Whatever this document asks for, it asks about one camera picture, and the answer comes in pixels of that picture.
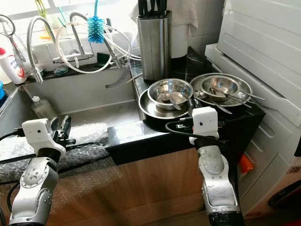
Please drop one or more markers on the steel bowl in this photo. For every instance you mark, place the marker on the steel bowl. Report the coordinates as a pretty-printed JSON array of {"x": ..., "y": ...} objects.
[
  {"x": 169, "y": 87},
  {"x": 221, "y": 84}
]

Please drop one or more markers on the steel plate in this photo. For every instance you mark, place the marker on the steel plate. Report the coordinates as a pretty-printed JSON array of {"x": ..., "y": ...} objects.
[
  {"x": 148, "y": 109},
  {"x": 244, "y": 87}
]

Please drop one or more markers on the steel rod with black grip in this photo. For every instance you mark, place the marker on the steel rod with black grip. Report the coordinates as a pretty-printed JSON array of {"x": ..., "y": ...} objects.
[{"x": 136, "y": 78}]

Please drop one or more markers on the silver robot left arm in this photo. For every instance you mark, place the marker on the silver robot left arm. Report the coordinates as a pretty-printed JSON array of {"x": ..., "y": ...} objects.
[{"x": 35, "y": 188}]

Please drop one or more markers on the steel spoon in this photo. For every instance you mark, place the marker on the steel spoon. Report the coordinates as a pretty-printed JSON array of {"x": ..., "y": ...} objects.
[
  {"x": 175, "y": 99},
  {"x": 201, "y": 94}
]

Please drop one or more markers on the clear plastic bottle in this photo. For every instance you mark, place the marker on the clear plastic bottle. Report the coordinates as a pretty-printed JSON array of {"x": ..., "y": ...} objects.
[{"x": 44, "y": 110}]

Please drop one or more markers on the bubble wrap edge padding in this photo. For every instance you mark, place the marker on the bubble wrap edge padding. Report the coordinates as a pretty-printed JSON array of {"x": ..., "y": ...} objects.
[{"x": 94, "y": 134}]

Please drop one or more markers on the steel sink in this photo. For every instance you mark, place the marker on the steel sink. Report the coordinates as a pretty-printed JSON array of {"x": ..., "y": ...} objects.
[{"x": 99, "y": 101}]

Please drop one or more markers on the steel chopstick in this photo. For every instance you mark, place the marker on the steel chopstick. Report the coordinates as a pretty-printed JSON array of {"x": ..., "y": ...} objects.
[
  {"x": 258, "y": 97},
  {"x": 247, "y": 103}
]

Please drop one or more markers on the green scrubber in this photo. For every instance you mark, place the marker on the green scrubber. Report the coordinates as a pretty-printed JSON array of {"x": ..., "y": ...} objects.
[{"x": 61, "y": 71}]

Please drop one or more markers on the small steel cup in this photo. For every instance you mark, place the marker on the small steel cup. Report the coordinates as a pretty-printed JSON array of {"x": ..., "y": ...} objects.
[{"x": 36, "y": 73}]

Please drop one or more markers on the blue plastic bowl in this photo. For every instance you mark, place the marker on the blue plastic bowl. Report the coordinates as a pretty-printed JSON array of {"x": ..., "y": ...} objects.
[{"x": 1, "y": 92}]

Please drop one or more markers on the steel knife block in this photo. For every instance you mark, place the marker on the steel knife block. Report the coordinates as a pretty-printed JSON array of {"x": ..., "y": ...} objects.
[{"x": 153, "y": 52}]

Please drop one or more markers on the orange plastic tag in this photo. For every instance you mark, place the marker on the orange plastic tag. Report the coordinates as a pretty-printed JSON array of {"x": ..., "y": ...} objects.
[{"x": 247, "y": 165}]

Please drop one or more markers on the white red-pump soap bottle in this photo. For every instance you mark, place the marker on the white red-pump soap bottle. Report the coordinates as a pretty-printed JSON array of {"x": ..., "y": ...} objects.
[{"x": 14, "y": 70}]

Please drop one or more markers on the white towel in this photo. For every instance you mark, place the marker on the white towel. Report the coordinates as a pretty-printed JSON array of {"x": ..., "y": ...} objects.
[{"x": 183, "y": 33}]

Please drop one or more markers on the flexible steel faucet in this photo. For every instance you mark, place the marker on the flexible steel faucet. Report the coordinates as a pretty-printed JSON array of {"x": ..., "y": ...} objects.
[{"x": 31, "y": 54}]

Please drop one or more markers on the wooden cabinet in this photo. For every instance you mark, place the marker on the wooden cabinet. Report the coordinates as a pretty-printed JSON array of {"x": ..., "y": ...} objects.
[{"x": 136, "y": 188}]

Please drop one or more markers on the chrome tap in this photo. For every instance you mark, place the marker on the chrome tap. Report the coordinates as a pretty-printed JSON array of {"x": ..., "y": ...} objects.
[{"x": 75, "y": 40}]

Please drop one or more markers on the white washing machine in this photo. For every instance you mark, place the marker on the white washing machine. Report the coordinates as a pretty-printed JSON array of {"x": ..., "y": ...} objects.
[{"x": 263, "y": 37}]

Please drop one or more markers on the blue bottle brush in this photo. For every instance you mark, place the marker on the blue bottle brush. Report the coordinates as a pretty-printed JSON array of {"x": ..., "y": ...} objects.
[{"x": 95, "y": 28}]

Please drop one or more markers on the green plastic utensil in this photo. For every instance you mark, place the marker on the green plastic utensil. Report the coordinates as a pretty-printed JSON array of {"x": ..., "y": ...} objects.
[{"x": 42, "y": 9}]

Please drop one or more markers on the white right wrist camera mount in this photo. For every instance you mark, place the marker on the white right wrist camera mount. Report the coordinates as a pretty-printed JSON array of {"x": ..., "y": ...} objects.
[{"x": 204, "y": 122}]

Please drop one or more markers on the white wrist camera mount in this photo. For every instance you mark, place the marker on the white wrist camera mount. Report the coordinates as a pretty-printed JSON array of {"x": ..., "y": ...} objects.
[
  {"x": 204, "y": 122},
  {"x": 37, "y": 134}
]

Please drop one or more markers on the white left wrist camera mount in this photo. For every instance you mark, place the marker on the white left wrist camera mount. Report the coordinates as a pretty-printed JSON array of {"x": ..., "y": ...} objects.
[{"x": 37, "y": 134}]

